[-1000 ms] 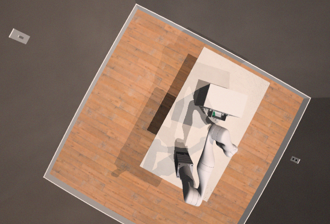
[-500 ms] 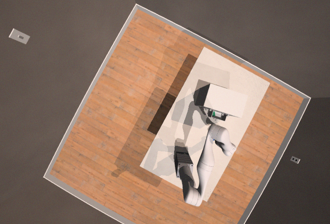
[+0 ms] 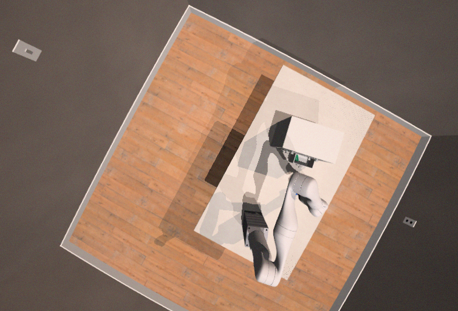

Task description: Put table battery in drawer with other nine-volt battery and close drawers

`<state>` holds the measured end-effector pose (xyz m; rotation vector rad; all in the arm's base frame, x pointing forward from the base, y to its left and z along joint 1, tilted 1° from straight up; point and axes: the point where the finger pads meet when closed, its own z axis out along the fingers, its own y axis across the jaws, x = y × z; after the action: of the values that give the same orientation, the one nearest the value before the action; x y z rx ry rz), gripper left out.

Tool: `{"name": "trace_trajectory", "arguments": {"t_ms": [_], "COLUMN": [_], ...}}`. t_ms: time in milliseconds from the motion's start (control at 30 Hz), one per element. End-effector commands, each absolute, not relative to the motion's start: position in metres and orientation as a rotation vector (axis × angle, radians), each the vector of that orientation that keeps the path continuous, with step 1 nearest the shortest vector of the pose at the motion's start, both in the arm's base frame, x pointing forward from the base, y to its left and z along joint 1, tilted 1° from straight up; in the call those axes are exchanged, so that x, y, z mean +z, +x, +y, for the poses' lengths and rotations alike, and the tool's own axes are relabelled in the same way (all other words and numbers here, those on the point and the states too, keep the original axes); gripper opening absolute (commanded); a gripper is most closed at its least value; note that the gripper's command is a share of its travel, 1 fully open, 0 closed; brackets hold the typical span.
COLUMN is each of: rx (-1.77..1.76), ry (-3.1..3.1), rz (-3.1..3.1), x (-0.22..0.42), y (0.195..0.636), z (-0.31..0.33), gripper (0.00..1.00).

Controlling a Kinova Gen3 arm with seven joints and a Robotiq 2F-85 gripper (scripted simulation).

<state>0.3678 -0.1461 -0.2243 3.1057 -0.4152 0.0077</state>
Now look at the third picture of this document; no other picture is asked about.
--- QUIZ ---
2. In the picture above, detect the grey chest of drawers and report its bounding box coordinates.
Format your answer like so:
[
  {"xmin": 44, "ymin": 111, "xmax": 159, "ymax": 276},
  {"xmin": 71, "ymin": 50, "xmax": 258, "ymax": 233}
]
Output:
[{"xmin": 270, "ymin": 116, "xmax": 344, "ymax": 164}]

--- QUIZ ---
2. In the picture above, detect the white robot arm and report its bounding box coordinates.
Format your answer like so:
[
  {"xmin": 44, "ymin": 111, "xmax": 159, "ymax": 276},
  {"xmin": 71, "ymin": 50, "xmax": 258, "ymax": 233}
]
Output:
[{"xmin": 248, "ymin": 172, "xmax": 328, "ymax": 287}]

